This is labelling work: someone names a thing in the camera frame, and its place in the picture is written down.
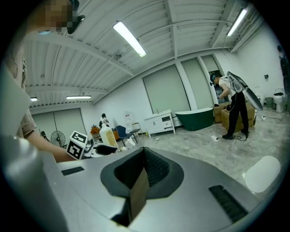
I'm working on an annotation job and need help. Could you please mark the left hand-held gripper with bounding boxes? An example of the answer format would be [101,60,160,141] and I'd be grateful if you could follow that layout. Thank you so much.
[66,130,118,160]

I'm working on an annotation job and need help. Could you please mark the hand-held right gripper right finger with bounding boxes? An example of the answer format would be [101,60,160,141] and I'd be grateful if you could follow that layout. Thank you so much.
[126,147,261,232]

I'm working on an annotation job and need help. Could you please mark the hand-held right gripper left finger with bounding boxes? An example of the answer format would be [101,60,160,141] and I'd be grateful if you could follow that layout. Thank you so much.
[56,147,146,232]

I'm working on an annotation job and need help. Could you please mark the person's left forearm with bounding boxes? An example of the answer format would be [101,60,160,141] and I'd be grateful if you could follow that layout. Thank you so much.
[29,130,77,163]

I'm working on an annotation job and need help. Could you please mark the white jug yellow label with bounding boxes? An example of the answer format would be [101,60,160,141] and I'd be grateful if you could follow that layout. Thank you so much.
[99,123,119,149]

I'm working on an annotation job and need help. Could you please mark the blue chair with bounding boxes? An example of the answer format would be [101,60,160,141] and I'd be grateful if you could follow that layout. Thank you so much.
[116,125,141,147]

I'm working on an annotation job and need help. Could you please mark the white water dispenser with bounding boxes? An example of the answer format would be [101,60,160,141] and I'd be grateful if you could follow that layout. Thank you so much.
[124,111,134,134]

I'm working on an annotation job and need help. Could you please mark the black standing fan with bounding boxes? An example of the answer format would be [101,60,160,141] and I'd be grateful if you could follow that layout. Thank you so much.
[50,130,66,148]

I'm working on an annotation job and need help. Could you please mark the white vanity cabinet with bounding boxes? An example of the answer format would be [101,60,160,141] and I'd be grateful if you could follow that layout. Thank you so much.
[144,109,176,138]

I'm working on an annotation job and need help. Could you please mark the green bathtub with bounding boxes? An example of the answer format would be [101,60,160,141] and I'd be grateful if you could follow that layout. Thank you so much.
[174,107,215,131]

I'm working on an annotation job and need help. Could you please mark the white oval board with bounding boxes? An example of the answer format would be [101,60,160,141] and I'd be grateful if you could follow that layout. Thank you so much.
[244,155,281,193]

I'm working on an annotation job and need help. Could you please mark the person's brown printed t-shirt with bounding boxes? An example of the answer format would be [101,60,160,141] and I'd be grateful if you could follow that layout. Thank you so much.
[4,45,38,139]

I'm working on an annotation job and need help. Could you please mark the grey roller blind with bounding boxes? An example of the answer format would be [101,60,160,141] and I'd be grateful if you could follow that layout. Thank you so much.
[180,58,215,109]
[142,64,191,114]
[201,55,220,73]

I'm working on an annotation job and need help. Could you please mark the stacked cardboard boxes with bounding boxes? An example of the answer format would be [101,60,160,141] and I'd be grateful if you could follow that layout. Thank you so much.
[213,101,256,133]

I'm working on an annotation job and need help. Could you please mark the person's head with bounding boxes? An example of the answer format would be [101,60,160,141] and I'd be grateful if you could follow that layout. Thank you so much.
[27,0,74,34]

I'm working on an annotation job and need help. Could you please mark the wire frame stool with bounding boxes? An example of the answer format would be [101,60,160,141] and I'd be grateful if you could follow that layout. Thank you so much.
[132,122,143,136]

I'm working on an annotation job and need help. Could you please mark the black head camera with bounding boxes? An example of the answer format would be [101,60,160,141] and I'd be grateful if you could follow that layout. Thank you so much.
[67,0,86,34]

